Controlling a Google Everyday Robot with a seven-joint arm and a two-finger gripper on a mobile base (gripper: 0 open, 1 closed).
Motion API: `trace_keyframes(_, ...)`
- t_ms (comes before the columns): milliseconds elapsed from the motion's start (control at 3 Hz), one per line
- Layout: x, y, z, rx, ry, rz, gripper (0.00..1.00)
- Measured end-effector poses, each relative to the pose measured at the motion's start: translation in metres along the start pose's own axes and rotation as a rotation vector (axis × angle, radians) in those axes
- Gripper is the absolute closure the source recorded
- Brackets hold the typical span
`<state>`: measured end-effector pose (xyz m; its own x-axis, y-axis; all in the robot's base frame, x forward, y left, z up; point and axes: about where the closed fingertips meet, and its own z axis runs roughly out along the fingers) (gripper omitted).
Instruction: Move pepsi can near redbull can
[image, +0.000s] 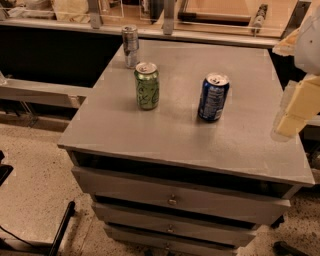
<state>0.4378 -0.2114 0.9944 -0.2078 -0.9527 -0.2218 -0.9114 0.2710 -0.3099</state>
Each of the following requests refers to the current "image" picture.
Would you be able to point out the bottom grey drawer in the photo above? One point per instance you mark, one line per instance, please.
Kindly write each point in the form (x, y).
(167, 242)

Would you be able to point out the top grey drawer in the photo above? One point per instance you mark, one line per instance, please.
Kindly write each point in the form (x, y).
(218, 202)

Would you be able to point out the green soda can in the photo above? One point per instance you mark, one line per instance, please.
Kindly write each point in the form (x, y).
(147, 85)

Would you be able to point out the grey drawer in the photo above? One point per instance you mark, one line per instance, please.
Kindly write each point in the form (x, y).
(167, 242)
(174, 225)
(218, 202)

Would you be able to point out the middle grey drawer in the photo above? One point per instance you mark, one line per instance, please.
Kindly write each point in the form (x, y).
(174, 225)

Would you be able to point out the blue pepsi can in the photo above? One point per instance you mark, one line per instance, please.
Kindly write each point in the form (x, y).
(213, 96)

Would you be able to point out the black chair leg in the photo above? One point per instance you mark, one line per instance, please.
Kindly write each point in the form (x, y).
(69, 213)

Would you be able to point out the grey drawer cabinet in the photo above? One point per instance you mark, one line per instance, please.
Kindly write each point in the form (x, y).
(171, 142)

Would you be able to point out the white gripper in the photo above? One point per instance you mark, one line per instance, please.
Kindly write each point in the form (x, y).
(309, 50)

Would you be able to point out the silver redbull can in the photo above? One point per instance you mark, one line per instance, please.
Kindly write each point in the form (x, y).
(130, 45)

